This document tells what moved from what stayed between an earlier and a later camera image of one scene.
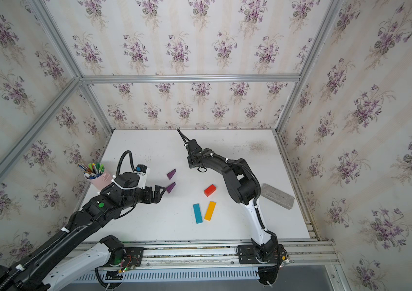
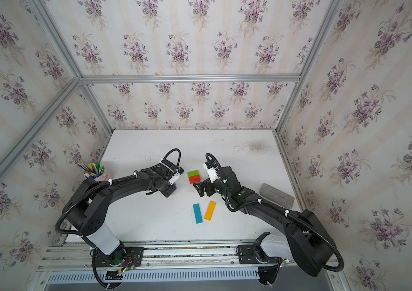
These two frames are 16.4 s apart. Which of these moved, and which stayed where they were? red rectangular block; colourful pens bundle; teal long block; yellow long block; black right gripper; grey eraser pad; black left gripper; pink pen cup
Moved: black right gripper; red rectangular block; black left gripper
Stayed: yellow long block; teal long block; grey eraser pad; colourful pens bundle; pink pen cup
